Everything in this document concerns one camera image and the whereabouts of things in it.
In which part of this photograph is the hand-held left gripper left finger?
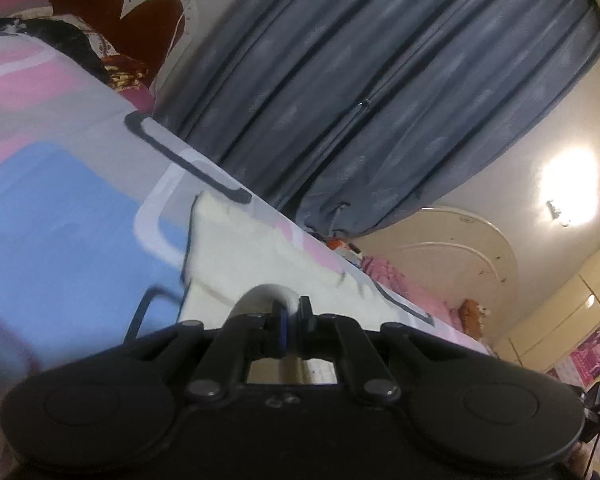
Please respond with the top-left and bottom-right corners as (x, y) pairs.
(124, 310), (289, 404)

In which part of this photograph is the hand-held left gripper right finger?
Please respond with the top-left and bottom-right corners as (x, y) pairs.
(294, 296), (477, 407)

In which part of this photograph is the white knitted sweater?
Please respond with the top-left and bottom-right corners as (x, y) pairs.
(180, 192), (381, 386)

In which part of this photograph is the cream wardrobe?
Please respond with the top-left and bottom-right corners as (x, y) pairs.
(495, 247), (600, 391)

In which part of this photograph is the pink crumpled cloth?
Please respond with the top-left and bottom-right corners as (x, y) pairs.
(360, 255), (416, 293)

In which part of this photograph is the orange cloth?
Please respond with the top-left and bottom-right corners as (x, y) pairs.
(457, 299), (487, 343)

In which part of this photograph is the cream arched headboard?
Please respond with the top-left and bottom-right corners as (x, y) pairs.
(350, 205), (518, 331)

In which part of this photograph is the printed patchwork bedsheet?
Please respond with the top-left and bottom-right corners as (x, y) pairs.
(0, 30), (486, 480)

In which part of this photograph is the blue-grey window curtain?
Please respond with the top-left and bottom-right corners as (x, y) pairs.
(152, 0), (600, 238)

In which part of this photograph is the floral patterned cloth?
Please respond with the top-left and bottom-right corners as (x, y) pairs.
(102, 55), (151, 92)

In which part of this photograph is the red and white headboard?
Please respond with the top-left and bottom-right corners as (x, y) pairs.
(32, 0), (201, 86)

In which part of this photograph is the dark patterned cloth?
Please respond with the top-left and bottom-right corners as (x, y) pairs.
(0, 16), (106, 77)

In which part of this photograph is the wall lamp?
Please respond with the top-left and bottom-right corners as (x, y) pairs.
(545, 199), (573, 227)

